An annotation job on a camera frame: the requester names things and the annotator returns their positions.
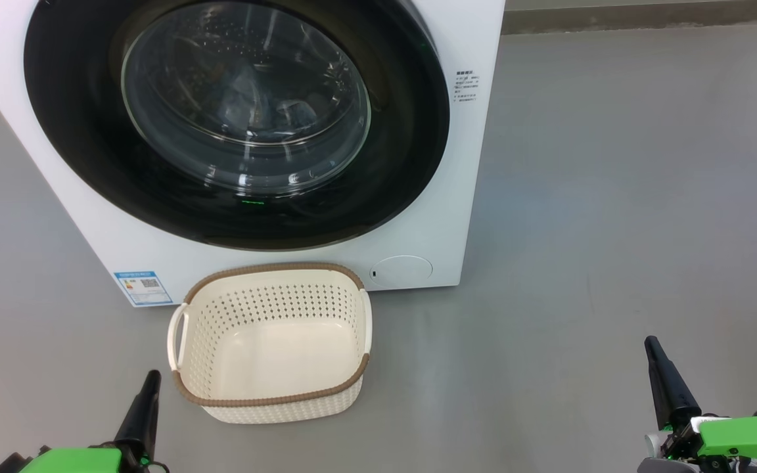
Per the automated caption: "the cream perforated laundry basket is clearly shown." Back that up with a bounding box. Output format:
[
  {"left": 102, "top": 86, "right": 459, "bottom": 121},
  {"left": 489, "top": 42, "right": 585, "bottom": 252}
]
[{"left": 167, "top": 262, "right": 373, "bottom": 424}]

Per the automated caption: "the white front-load washing machine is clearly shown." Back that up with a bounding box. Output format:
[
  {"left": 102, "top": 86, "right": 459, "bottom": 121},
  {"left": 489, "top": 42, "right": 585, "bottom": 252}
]
[{"left": 0, "top": 0, "right": 506, "bottom": 308}]

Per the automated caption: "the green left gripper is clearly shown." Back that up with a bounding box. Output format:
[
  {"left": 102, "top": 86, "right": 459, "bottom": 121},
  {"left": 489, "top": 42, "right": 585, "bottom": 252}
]
[{"left": 0, "top": 370, "right": 170, "bottom": 473}]

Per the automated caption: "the blue energy label sticker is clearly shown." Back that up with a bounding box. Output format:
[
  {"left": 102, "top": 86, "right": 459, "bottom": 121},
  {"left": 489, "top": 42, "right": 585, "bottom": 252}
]
[{"left": 114, "top": 270, "right": 173, "bottom": 307}]

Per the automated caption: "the round white filter cover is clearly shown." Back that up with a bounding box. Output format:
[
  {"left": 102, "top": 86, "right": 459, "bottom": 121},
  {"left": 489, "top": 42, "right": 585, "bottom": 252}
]
[{"left": 369, "top": 255, "right": 434, "bottom": 286}]

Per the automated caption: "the small black text sticker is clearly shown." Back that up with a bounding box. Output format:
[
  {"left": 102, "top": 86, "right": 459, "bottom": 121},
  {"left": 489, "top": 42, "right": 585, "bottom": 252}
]
[{"left": 454, "top": 70, "right": 482, "bottom": 104}]

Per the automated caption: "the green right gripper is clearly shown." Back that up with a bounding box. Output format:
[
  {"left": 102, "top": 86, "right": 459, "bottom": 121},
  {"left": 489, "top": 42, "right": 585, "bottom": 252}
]
[{"left": 637, "top": 336, "right": 757, "bottom": 473}]

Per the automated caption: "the black round glass washer door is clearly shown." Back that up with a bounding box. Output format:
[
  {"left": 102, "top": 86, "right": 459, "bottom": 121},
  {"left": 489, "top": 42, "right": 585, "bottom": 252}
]
[{"left": 24, "top": 0, "right": 451, "bottom": 252}]

